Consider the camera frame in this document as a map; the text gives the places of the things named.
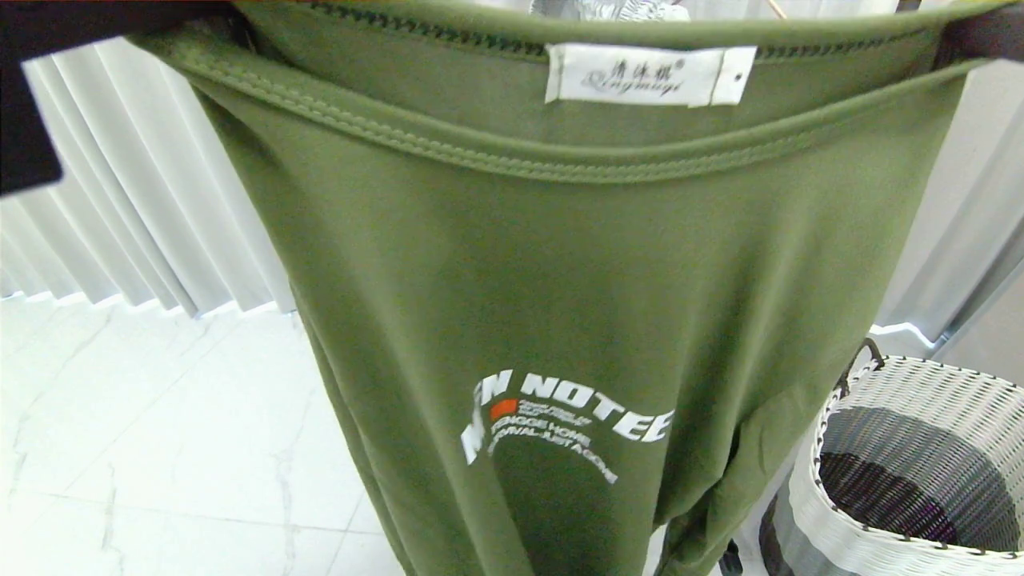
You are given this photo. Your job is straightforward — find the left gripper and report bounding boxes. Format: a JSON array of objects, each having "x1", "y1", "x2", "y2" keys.
[{"x1": 0, "y1": 24, "x2": 64, "y2": 197}]

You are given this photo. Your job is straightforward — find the white laundry basket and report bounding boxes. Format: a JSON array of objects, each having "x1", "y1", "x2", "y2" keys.
[{"x1": 758, "y1": 338, "x2": 1024, "y2": 576}]

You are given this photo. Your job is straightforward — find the green printed shirt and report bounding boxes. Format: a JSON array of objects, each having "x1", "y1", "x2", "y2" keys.
[{"x1": 128, "y1": 0, "x2": 1017, "y2": 576}]

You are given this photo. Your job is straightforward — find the pale grey shorts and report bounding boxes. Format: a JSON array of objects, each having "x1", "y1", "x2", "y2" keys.
[{"x1": 528, "y1": 0, "x2": 693, "y2": 23}]

